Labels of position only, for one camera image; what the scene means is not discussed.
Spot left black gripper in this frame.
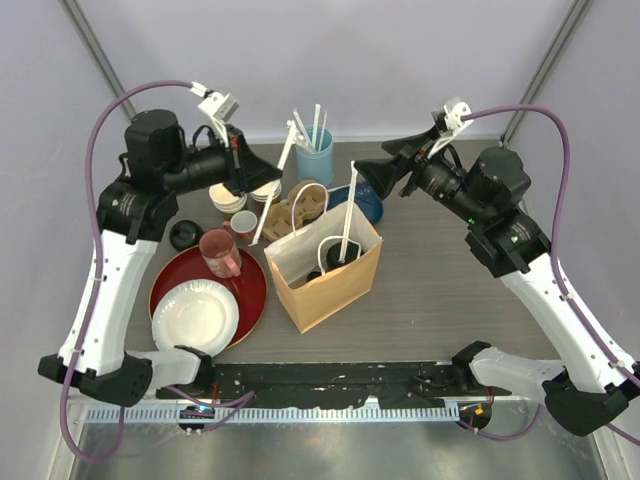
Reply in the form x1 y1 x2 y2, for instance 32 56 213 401
163 124 283 198

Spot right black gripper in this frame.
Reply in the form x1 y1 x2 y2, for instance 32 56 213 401
354 125 487 227

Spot white straw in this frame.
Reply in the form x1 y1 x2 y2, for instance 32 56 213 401
251 120 297 246
338 161 358 264

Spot cardboard cup carrier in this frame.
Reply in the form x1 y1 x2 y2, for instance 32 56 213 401
262 203 294 242
287 180 329 222

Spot black coffee lid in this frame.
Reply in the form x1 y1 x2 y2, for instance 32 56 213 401
306 270 326 283
322 237 365 269

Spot brown paper bag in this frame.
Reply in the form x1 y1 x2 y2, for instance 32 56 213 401
264 203 383 333

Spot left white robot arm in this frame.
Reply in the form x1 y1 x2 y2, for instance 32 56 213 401
37 109 282 407

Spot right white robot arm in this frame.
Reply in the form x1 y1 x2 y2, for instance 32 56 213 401
354 129 639 437

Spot brown paper cup stack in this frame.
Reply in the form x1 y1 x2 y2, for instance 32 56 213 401
249 180 282 214

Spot green paper cup stack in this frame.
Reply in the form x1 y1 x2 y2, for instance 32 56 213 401
208 183 247 215

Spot blue plastic dish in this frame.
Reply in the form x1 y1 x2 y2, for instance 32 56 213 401
328 181 384 225

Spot blue straw holder cup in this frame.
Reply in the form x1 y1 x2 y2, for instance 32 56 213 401
295 127 334 186

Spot pink glass mug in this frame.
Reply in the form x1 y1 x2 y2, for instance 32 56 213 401
199 229 242 278

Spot red round tray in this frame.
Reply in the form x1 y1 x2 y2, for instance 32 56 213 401
149 247 267 350

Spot white paper plate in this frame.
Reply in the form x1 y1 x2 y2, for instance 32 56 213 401
152 279 240 356

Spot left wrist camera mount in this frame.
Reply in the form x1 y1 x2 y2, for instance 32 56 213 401
190 82 239 148

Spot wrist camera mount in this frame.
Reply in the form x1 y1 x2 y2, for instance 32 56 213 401
190 82 239 148
427 97 473 159

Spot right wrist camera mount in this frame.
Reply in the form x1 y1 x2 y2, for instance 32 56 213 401
427 97 473 159

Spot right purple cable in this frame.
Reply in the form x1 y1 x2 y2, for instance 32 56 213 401
457 103 640 446

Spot purple cable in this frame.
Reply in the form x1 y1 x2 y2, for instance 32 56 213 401
457 103 640 446
58 79 257 464

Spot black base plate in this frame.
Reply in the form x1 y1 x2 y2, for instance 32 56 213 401
154 360 514 409

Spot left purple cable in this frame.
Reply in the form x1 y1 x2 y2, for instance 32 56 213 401
58 79 257 464

